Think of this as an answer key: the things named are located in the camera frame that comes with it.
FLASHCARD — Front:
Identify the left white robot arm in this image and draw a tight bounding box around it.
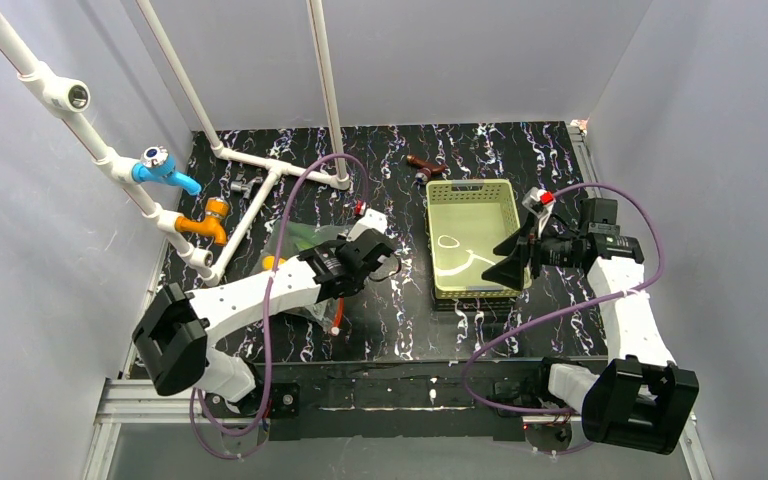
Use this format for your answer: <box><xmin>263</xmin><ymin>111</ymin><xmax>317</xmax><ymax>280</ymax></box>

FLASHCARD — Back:
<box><xmin>132</xmin><ymin>230</ymin><xmax>394</xmax><ymax>402</ymax></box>

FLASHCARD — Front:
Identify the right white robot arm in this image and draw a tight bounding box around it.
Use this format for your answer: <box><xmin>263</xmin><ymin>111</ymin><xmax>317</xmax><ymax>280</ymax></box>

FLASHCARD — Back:
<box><xmin>482</xmin><ymin>193</ymin><xmax>699</xmax><ymax>454</ymax></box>

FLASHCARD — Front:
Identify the purple cable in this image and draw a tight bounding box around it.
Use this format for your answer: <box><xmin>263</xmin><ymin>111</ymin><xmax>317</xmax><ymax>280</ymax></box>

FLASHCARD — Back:
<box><xmin>461</xmin><ymin>182</ymin><xmax>667</xmax><ymax>419</ymax></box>
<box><xmin>188</xmin><ymin>153</ymin><xmax>372</xmax><ymax>462</ymax></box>

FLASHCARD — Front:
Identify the yellow-green plastic basket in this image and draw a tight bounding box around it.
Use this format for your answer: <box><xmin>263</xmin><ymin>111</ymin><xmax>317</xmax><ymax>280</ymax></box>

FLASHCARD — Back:
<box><xmin>425</xmin><ymin>179</ymin><xmax>520</xmax><ymax>300</ymax></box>

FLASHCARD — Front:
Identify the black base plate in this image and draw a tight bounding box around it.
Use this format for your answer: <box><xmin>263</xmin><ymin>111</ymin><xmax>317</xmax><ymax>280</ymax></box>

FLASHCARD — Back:
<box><xmin>265</xmin><ymin>358</ymin><xmax>579</xmax><ymax>445</ymax></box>

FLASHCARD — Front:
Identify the white PVC pipe frame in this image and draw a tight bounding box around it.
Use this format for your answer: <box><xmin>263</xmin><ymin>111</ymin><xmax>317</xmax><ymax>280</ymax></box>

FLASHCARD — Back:
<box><xmin>0</xmin><ymin>1</ymin><xmax>350</xmax><ymax>286</ymax></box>

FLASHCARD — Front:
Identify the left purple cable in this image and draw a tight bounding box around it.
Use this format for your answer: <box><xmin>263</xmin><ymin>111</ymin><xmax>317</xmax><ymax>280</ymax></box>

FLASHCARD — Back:
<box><xmin>188</xmin><ymin>153</ymin><xmax>372</xmax><ymax>462</ymax></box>

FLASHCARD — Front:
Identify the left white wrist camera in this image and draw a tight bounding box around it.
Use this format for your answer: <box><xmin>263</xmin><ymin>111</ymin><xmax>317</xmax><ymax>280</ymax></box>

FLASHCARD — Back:
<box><xmin>347</xmin><ymin>208</ymin><xmax>388</xmax><ymax>241</ymax></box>

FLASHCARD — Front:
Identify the clear zip top bag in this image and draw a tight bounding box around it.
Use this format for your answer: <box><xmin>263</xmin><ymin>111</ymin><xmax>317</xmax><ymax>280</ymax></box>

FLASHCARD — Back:
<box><xmin>250</xmin><ymin>220</ymin><xmax>348</xmax><ymax>336</ymax></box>

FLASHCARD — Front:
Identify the blue plastic faucet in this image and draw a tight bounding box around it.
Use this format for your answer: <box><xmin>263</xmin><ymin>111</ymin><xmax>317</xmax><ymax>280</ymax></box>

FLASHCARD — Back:
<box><xmin>131</xmin><ymin>146</ymin><xmax>202</xmax><ymax>196</ymax></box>

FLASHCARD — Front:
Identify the orange plastic faucet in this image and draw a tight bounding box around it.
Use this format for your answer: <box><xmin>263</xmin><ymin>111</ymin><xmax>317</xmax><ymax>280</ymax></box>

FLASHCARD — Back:
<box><xmin>174</xmin><ymin>197</ymin><xmax>230</xmax><ymax>246</ymax></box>

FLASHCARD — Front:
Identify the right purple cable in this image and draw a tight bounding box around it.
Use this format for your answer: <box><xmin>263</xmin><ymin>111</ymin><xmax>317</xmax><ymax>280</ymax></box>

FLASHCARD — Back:
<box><xmin>461</xmin><ymin>182</ymin><xmax>667</xmax><ymax>419</ymax></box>

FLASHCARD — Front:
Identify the grey metal faucet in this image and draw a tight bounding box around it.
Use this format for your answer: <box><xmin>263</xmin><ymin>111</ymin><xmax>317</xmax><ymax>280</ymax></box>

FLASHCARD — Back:
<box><xmin>229</xmin><ymin>174</ymin><xmax>264</xmax><ymax>200</ymax></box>

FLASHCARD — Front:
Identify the aluminium frame rail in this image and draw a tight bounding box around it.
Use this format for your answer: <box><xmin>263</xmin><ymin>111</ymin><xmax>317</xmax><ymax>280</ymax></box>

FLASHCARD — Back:
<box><xmin>80</xmin><ymin>380</ymin><xmax>220</xmax><ymax>479</ymax></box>

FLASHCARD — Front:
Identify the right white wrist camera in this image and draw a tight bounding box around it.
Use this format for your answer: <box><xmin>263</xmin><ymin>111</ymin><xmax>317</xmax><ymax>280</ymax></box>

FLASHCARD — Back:
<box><xmin>522</xmin><ymin>187</ymin><xmax>555</xmax><ymax>232</ymax></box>

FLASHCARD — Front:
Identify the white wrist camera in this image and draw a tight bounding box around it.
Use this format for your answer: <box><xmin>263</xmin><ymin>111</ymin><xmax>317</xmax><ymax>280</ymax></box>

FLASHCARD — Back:
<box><xmin>347</xmin><ymin>208</ymin><xmax>388</xmax><ymax>241</ymax></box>
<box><xmin>522</xmin><ymin>187</ymin><xmax>555</xmax><ymax>232</ymax></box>

